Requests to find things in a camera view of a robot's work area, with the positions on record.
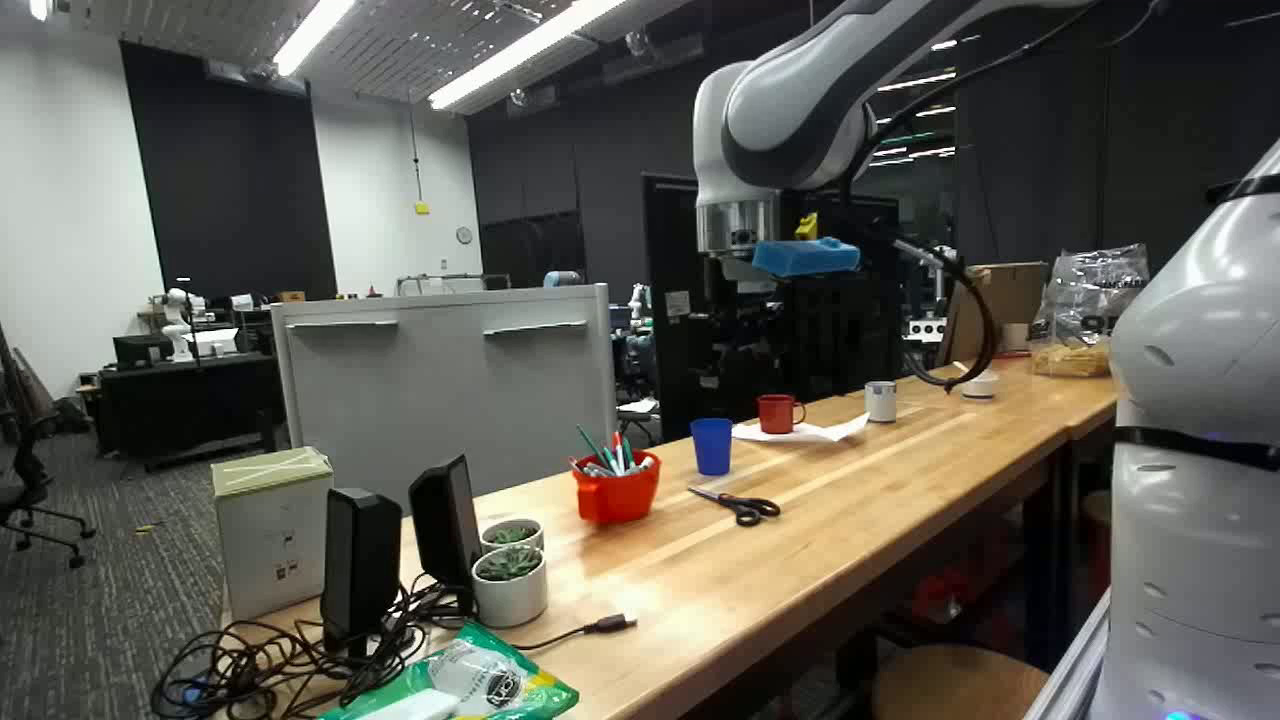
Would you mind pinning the brown cardboard box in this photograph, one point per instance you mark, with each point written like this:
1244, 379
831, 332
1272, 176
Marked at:
1011, 292

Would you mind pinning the black handled scissors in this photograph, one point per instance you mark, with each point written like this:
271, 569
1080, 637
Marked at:
746, 508

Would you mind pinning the round wooden stool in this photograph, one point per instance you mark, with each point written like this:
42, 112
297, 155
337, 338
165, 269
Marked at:
952, 682

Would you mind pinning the clear plastic bag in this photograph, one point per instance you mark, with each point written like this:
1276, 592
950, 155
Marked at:
1090, 289

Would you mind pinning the black cabinet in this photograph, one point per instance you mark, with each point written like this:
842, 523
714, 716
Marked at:
727, 340

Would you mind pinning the blue plastic cup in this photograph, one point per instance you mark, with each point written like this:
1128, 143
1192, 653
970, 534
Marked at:
714, 445

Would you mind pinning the black speaker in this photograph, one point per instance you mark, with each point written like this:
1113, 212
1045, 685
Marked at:
360, 565
445, 523

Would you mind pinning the black office chair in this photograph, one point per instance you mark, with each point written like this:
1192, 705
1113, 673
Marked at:
29, 501

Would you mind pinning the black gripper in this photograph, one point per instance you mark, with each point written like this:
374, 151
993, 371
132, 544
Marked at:
732, 229

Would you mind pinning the black speaker left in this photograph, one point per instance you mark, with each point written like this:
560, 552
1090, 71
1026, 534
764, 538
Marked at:
360, 565

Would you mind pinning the black desk background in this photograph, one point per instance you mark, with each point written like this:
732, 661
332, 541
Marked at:
161, 414

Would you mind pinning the orange pen holder cup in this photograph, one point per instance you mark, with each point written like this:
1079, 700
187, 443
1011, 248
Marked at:
607, 497

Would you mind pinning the black speaker right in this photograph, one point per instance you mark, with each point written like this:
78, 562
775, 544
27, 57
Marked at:
445, 523

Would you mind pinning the green wipes packet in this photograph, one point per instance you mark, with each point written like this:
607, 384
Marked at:
471, 679

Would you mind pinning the white pot far plant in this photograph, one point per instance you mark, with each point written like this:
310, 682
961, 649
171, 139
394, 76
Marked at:
512, 529

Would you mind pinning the white mug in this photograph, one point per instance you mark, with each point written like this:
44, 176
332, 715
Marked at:
881, 402

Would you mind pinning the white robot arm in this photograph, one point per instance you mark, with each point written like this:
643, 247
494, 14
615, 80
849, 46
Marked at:
1192, 609

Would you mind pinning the white paper sheet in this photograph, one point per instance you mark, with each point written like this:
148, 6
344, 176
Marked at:
800, 434

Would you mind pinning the red mug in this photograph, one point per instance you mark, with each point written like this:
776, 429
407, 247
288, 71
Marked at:
776, 414

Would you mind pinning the small white bowl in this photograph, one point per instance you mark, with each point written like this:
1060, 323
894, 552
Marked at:
980, 384

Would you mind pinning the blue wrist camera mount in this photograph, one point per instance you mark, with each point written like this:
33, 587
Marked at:
806, 257

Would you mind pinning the white cardboard box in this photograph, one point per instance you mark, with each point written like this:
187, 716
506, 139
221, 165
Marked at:
271, 523

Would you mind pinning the grey partition panel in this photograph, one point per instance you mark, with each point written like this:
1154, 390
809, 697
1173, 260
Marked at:
396, 384

